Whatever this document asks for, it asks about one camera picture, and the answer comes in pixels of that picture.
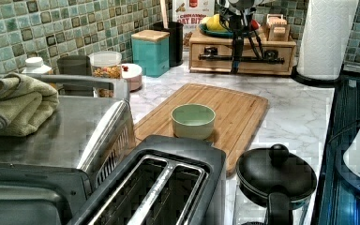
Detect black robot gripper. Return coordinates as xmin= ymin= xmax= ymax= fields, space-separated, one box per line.
xmin=217 ymin=0 xmax=275 ymax=74

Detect black drawer handle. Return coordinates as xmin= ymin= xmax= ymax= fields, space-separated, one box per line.
xmin=198 ymin=47 xmax=285 ymax=64

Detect wooden drawer box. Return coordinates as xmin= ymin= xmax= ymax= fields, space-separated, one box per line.
xmin=188 ymin=28 xmax=296 ymax=76

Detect wooden block holder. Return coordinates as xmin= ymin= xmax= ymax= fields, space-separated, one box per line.
xmin=263 ymin=14 xmax=290 ymax=41

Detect blue plate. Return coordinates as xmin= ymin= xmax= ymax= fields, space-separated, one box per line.
xmin=198 ymin=22 xmax=261 ymax=38

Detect oat bites cereal box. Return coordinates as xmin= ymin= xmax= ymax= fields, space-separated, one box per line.
xmin=172 ymin=0 xmax=215 ymax=48

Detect black utensil holder pot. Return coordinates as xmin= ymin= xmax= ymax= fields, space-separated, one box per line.
xmin=153 ymin=22 xmax=183 ymax=68

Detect paper towel roll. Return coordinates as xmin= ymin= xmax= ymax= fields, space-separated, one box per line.
xmin=296 ymin=0 xmax=359 ymax=82

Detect large bamboo cutting board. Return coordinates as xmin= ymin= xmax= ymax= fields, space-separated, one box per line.
xmin=134 ymin=83 xmax=268 ymax=176

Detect teal box with wooden lid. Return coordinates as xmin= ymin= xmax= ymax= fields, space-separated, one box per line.
xmin=131 ymin=30 xmax=170 ymax=78

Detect green ceramic bowl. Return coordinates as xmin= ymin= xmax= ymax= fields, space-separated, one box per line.
xmin=171 ymin=103 xmax=216 ymax=140

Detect pink white lidded bowl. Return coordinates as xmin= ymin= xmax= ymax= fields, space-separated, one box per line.
xmin=122 ymin=64 xmax=143 ymax=91

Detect clear cereal jar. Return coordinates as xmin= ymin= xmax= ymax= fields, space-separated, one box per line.
xmin=88 ymin=51 xmax=123 ymax=98

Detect glass jar with black lid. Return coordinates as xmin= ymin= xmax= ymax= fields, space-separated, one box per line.
xmin=235 ymin=143 xmax=318 ymax=225

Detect black two-slot toaster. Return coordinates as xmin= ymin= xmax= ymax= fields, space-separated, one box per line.
xmin=67 ymin=135 xmax=226 ymax=225

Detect dark grey cup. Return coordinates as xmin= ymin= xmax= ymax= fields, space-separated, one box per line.
xmin=57 ymin=55 xmax=94 ymax=97

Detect white-capped bottle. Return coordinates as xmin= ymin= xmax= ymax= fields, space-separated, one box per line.
xmin=22 ymin=57 xmax=53 ymax=74

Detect folded green towel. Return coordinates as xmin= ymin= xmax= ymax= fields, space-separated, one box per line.
xmin=0 ymin=73 xmax=59 ymax=137

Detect silver toaster oven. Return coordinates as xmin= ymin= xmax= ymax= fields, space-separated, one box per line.
xmin=0 ymin=75 xmax=135 ymax=225

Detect wooden spoon handle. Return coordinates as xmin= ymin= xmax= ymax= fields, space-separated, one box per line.
xmin=159 ymin=0 xmax=169 ymax=29

